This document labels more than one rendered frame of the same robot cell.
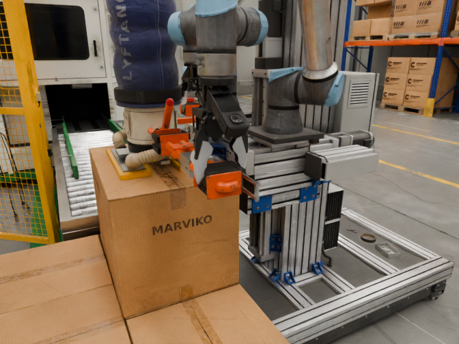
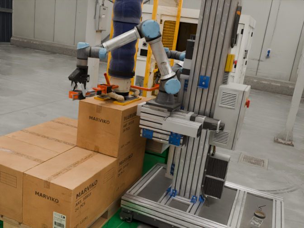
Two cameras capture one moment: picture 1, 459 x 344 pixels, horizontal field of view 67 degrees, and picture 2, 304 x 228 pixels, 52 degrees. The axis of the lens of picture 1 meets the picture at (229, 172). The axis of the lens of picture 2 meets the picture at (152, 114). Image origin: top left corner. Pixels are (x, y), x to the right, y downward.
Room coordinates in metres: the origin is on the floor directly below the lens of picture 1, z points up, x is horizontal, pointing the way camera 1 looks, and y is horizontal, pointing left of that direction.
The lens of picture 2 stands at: (-0.36, -1.87, 1.57)
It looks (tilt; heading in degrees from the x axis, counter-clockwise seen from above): 15 degrees down; 47
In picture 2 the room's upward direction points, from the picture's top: 8 degrees clockwise
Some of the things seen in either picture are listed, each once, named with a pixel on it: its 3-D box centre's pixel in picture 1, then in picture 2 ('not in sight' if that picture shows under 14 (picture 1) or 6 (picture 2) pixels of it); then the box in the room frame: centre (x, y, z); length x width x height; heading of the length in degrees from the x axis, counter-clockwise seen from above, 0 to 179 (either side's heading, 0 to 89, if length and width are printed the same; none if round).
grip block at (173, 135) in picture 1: (171, 141); (104, 88); (0.99, 0.17, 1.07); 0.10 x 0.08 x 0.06; 115
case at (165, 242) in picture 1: (158, 209); (116, 121); (1.22, 0.28, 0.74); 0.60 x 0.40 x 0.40; 26
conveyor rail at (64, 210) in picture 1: (59, 168); not in sight; (2.45, 1.27, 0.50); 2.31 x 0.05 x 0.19; 27
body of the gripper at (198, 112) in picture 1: (215, 108); (81, 74); (0.70, 0.03, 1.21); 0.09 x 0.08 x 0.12; 26
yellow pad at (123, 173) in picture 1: (126, 157); (109, 94); (1.18, 0.36, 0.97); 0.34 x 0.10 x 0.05; 25
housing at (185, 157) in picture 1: (197, 163); (88, 92); (0.80, 0.08, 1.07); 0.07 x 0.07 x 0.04; 25
